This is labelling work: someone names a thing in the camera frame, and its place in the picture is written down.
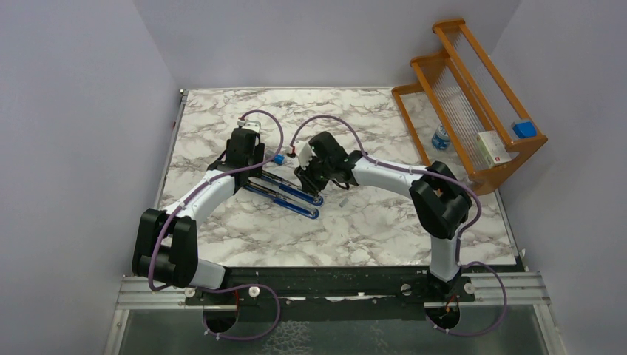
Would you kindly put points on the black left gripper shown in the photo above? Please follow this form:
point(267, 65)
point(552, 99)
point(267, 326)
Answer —
point(258, 154)

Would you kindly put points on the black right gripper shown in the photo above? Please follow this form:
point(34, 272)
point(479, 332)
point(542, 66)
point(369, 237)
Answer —
point(307, 183)

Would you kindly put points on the blue black stapler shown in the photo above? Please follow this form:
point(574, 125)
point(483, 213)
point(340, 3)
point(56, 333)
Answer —
point(291, 188)

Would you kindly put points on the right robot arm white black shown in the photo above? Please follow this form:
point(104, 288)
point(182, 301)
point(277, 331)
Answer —
point(441, 204)

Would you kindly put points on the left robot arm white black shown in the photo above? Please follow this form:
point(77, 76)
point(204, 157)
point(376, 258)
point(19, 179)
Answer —
point(166, 248)

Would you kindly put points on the blue lidded small jar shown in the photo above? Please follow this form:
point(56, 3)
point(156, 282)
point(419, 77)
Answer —
point(440, 139)

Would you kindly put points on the orange wooden tiered rack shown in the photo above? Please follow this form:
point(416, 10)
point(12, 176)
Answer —
point(469, 95)

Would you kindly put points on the white red carton box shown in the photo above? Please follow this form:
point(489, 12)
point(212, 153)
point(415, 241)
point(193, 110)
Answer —
point(492, 149)

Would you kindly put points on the blue block on rack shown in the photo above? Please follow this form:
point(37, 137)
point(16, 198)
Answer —
point(524, 129)

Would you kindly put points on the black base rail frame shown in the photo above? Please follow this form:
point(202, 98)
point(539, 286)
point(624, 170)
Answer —
point(340, 293)

